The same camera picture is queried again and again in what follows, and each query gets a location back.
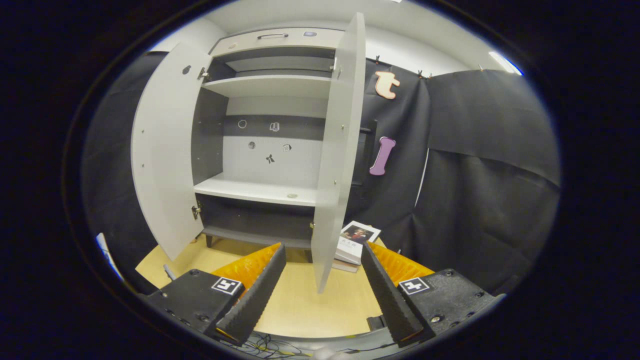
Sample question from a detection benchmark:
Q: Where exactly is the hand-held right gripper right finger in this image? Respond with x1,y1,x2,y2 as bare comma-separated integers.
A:
360,241,507,349

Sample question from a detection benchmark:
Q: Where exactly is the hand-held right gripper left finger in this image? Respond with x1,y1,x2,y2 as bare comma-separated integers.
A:
141,243,287,347

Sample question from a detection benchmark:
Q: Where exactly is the white cabinet door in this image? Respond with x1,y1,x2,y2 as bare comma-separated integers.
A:
310,12,367,294
131,41,213,262

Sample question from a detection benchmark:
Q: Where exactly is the white and grey cabinet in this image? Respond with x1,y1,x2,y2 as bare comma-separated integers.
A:
190,27,351,251

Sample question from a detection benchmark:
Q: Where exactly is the white cabinet drawer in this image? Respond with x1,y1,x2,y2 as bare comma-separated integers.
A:
210,27,346,57

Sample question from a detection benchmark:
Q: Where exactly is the white book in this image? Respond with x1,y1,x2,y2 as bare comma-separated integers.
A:
334,220,382,266

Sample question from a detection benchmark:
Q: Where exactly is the black backdrop cloth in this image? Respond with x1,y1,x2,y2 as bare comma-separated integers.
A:
82,50,562,296

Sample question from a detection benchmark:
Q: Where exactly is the narrow ceiling light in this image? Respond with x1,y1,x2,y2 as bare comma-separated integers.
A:
489,50,524,77

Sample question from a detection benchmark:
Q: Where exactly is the tangle of cables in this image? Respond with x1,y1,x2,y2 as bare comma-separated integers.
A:
227,332,311,359

